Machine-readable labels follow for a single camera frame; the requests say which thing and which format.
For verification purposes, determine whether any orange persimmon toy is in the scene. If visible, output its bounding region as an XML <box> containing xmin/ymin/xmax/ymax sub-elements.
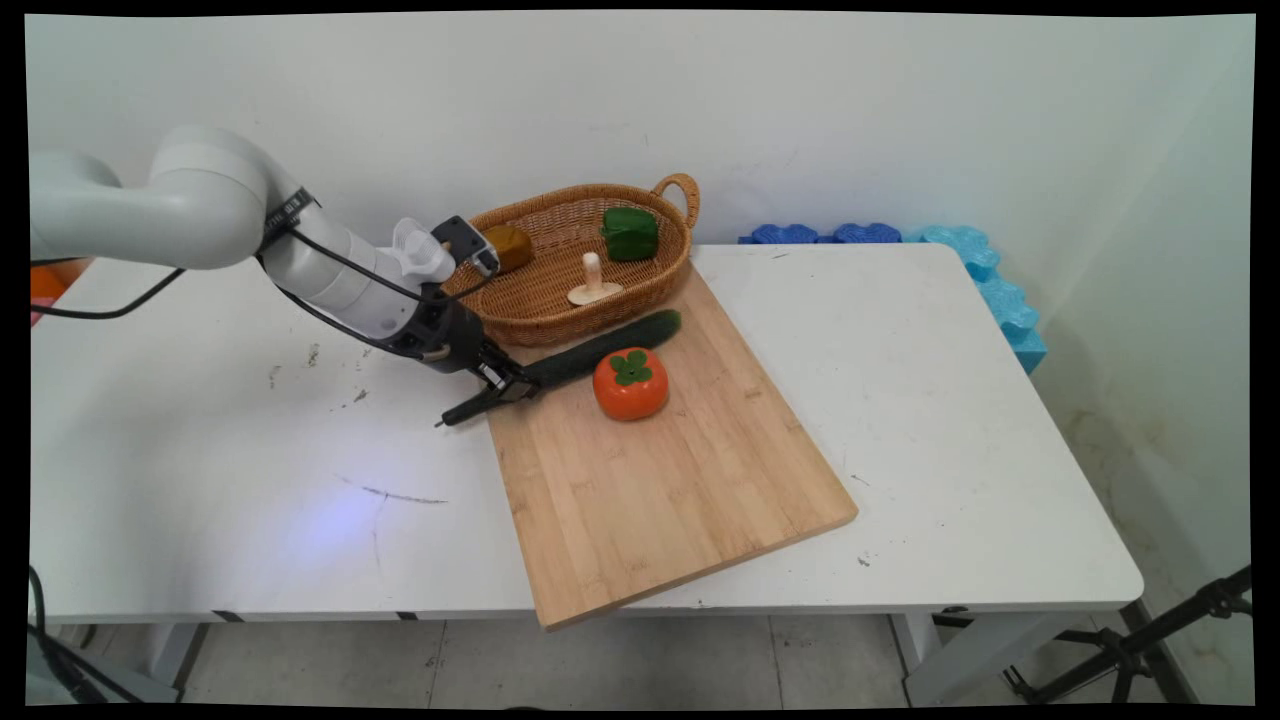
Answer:
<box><xmin>592</xmin><ymin>346</ymin><xmax>670</xmax><ymax>422</ymax></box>

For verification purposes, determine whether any brown potato toy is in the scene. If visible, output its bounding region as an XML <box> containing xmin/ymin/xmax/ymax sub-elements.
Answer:
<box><xmin>482</xmin><ymin>225</ymin><xmax>535</xmax><ymax>275</ymax></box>

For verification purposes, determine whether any light blue foam piece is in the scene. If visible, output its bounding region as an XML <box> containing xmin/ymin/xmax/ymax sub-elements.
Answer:
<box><xmin>919</xmin><ymin>225</ymin><xmax>1002</xmax><ymax>284</ymax></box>
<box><xmin>1006</xmin><ymin>326</ymin><xmax>1049</xmax><ymax>375</ymax></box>
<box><xmin>976</xmin><ymin>277</ymin><xmax>1041</xmax><ymax>338</ymax></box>

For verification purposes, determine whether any beige mushroom toy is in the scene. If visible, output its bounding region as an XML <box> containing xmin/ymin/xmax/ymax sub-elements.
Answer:
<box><xmin>567</xmin><ymin>252</ymin><xmax>624</xmax><ymax>307</ymax></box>

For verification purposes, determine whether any white table leg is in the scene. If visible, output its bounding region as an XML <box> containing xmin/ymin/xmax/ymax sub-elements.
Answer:
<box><xmin>140</xmin><ymin>622</ymin><xmax>213</xmax><ymax>703</ymax></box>
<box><xmin>890</xmin><ymin>611</ymin><xmax>1101</xmax><ymax>707</ymax></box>

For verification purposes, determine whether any orange object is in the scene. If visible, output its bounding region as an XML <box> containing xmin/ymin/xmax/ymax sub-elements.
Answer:
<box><xmin>30</xmin><ymin>257</ymin><xmax>94</xmax><ymax>302</ymax></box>

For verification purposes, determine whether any black floor cable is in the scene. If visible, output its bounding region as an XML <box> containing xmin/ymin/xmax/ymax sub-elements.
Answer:
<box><xmin>28</xmin><ymin>564</ymin><xmax>143</xmax><ymax>704</ymax></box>

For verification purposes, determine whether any bamboo cutting board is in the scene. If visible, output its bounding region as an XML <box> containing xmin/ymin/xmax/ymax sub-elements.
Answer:
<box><xmin>486</xmin><ymin>262</ymin><xmax>860</xmax><ymax>632</ymax></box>

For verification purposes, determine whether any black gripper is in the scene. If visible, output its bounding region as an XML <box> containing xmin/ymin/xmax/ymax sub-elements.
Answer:
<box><xmin>404</xmin><ymin>295</ymin><xmax>542</xmax><ymax>404</ymax></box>

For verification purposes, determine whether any green bell pepper toy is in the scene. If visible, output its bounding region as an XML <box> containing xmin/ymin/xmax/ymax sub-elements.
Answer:
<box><xmin>600</xmin><ymin>206</ymin><xmax>660</xmax><ymax>264</ymax></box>

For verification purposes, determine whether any black tripod stand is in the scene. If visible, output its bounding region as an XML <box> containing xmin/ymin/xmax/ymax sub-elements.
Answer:
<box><xmin>935</xmin><ymin>565</ymin><xmax>1254</xmax><ymax>706</ymax></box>

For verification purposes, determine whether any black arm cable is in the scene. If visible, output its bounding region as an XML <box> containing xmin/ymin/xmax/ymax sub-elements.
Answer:
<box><xmin>28</xmin><ymin>188</ymin><xmax>501</xmax><ymax>363</ymax></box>

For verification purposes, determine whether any woven wicker basket with handles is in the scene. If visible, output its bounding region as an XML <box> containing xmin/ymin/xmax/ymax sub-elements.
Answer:
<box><xmin>440</xmin><ymin>173</ymin><xmax>701</xmax><ymax>348</ymax></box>

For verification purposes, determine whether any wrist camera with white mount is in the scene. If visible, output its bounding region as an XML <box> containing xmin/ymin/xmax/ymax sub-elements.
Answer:
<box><xmin>390</xmin><ymin>214</ymin><xmax>501</xmax><ymax>288</ymax></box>

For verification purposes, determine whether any dark green cucumber toy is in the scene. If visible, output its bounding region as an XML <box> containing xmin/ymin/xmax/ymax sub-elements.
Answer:
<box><xmin>434</xmin><ymin>308</ymin><xmax>684</xmax><ymax>429</ymax></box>

